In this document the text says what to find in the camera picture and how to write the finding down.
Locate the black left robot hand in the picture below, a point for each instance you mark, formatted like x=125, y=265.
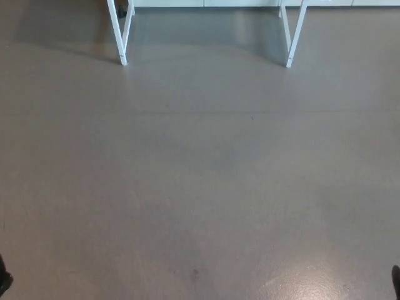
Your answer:
x=3, y=276

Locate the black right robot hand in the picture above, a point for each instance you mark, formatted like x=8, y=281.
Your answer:
x=397, y=281

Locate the small black floor object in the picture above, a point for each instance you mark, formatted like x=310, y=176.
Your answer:
x=122, y=12

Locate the white cabinet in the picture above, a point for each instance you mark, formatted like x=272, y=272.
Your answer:
x=218, y=2

